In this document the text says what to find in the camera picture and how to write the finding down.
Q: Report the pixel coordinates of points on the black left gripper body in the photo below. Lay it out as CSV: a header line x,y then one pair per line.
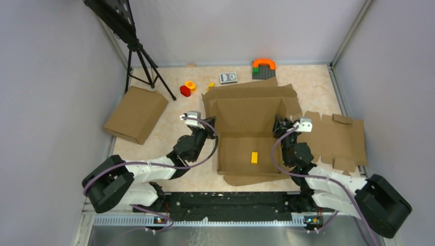
x,y
201,135

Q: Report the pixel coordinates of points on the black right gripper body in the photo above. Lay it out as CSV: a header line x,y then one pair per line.
x,y
290,140

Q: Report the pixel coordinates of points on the large cardboard box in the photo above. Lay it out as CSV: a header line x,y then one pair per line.
x,y
244,119

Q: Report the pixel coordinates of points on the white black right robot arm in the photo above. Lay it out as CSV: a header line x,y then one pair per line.
x,y
373,201

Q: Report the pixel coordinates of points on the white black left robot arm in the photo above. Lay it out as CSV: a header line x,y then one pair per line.
x,y
118,182

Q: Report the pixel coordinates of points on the folded brown cardboard box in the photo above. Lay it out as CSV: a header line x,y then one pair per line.
x,y
136,115

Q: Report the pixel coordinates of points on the small yellow block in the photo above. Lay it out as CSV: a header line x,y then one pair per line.
x,y
211,85
254,157

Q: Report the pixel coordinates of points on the small red toy piece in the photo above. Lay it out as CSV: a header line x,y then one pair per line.
x,y
188,88

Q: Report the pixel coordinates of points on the flat cardboard blank at right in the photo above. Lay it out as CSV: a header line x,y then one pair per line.
x,y
336,140

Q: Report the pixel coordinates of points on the orange green grey toy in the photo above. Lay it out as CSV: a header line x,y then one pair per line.
x,y
263,68

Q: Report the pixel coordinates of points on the black tripod stand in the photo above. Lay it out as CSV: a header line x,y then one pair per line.
x,y
117,15

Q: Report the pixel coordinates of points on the aluminium frame rail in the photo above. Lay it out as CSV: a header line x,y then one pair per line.
x,y
129,226

